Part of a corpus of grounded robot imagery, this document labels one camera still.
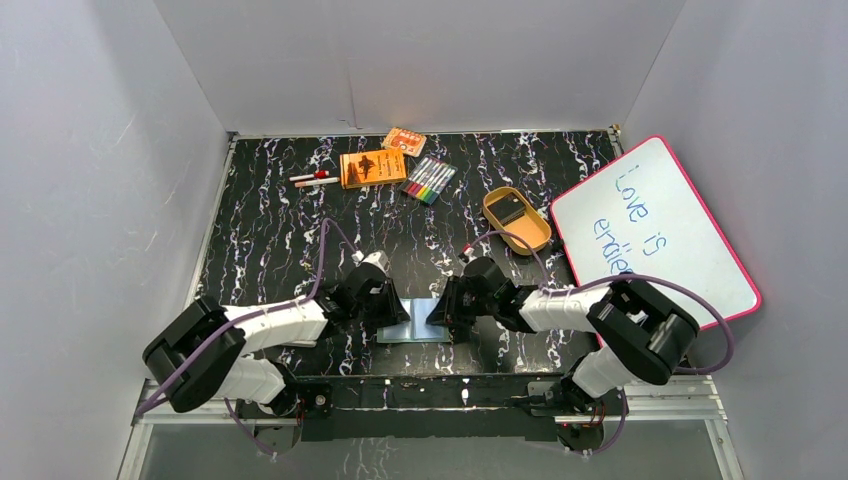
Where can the coloured marker pen set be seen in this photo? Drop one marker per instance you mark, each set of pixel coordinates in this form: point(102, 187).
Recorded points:
point(428, 179)

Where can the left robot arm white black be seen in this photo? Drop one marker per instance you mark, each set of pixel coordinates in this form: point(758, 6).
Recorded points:
point(206, 352)

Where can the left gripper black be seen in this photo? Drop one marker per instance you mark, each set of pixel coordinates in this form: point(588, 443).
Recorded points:
point(383, 302)

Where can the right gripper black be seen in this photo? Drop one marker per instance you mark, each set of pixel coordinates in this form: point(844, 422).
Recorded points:
point(448, 310)

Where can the red capped white marker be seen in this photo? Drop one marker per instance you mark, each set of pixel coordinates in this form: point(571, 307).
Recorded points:
point(311, 176)

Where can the black credit cards stack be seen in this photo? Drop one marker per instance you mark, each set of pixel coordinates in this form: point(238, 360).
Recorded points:
point(508, 209)

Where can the small orange card box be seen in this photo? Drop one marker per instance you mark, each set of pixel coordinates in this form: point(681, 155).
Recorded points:
point(410, 143)

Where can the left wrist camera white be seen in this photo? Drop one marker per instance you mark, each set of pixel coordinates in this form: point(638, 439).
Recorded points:
point(378, 259)

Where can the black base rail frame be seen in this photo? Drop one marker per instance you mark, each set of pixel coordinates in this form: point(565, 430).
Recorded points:
point(535, 407)

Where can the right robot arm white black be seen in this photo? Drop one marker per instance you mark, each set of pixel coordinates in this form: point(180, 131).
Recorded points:
point(645, 334)

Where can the white board pink frame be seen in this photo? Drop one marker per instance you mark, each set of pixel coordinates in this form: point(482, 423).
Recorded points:
point(642, 213)

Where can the orange book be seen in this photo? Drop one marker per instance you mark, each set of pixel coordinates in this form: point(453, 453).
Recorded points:
point(371, 168)

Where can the white stapler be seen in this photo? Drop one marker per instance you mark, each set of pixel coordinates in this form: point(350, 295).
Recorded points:
point(302, 343)

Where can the green card holder wallet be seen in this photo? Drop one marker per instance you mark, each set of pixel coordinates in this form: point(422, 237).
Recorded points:
point(416, 330)

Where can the white marker pen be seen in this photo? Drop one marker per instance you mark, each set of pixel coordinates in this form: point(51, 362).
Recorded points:
point(317, 182)

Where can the tan oval tray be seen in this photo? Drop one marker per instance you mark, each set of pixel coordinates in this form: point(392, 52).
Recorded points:
point(526, 235)

